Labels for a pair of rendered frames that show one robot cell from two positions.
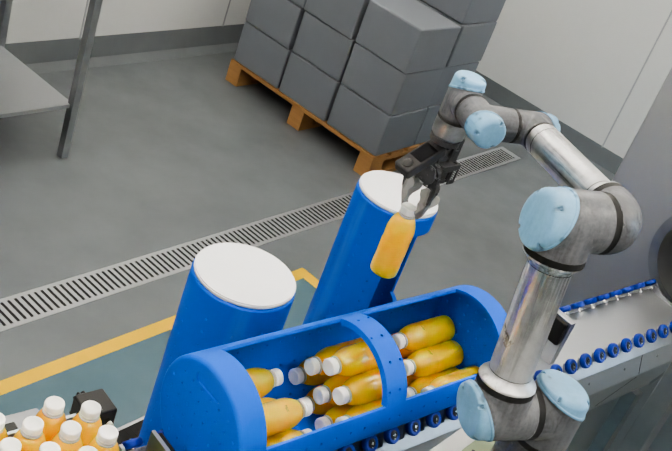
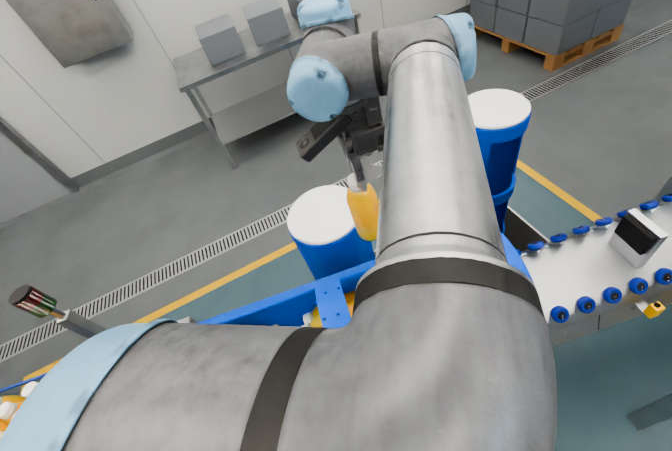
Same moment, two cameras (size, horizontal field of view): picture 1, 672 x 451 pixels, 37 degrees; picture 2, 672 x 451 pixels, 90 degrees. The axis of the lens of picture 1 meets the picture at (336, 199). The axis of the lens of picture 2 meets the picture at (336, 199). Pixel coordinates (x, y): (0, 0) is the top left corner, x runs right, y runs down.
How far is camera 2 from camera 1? 1.86 m
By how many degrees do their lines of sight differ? 42
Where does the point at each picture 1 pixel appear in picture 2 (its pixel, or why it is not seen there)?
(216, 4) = not seen: outside the picture
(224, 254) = (314, 197)
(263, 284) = (331, 221)
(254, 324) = (322, 253)
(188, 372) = not seen: hidden behind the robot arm
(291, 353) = (309, 298)
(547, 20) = not seen: outside the picture
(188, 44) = not seen: hidden behind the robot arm
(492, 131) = (312, 93)
